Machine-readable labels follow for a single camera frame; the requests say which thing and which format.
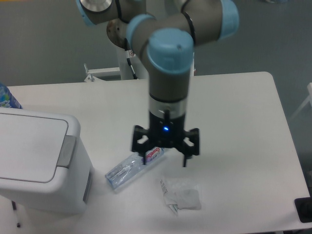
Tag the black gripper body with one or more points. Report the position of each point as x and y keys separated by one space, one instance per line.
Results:
x=166 y=133

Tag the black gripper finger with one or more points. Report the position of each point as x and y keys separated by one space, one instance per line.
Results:
x=144 y=147
x=190 y=144

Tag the white plastic trash can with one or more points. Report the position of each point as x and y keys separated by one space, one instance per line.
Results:
x=43 y=162

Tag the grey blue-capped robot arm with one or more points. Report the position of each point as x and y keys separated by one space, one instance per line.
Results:
x=166 y=50

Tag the clear plastic water bottle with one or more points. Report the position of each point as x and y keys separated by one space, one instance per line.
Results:
x=132 y=166

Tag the crumpled clear plastic wrapper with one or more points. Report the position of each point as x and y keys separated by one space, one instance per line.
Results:
x=180 y=194

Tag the black device at table edge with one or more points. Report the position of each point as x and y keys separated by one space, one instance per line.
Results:
x=304 y=209

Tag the blue labelled bottle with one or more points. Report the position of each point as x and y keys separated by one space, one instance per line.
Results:
x=7 y=99

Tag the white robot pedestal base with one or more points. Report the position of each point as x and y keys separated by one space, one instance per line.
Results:
x=129 y=67

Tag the white chair frame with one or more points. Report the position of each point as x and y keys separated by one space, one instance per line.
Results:
x=306 y=101

